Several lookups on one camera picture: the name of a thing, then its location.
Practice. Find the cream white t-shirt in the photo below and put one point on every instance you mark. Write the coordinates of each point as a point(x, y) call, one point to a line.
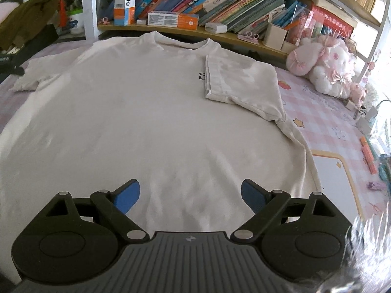
point(152, 128)

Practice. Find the white tub green lid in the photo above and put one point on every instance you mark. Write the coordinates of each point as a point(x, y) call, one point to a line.
point(76, 21)

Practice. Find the row of leaning books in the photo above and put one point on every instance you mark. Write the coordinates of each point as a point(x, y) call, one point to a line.
point(236, 16)

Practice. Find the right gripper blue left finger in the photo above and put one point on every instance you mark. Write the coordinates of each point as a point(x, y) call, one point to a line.
point(114, 205)

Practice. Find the purple pen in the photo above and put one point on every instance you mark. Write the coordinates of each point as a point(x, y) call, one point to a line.
point(377, 186)

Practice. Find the pink checkered desk mat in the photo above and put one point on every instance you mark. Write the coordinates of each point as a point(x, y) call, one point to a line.
point(333, 128)

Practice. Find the white charger with cable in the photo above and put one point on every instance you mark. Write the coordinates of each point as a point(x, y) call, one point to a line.
point(372, 121)

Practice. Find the small pink plush toy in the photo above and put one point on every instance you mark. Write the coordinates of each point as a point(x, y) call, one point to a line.
point(357, 94)

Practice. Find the white orange flat box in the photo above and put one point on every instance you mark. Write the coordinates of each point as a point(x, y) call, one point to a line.
point(173, 20)

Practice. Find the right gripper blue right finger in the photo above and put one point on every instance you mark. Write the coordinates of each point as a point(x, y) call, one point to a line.
point(265, 204)

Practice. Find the olive brown bag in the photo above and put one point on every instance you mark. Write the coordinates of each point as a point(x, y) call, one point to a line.
point(25, 22)

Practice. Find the white pink plush bunny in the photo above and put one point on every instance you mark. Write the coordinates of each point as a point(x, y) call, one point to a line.
point(326, 62)

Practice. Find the beige pen holder box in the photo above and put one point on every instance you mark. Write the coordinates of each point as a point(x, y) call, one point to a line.
point(274, 37)

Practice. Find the red book stack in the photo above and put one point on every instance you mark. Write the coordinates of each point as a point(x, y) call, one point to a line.
point(332, 17)

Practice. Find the white wooden bookshelf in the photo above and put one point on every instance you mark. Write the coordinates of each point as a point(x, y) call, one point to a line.
point(98, 16)

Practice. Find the usmile white orange box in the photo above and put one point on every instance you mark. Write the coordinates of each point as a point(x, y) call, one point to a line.
point(124, 12)

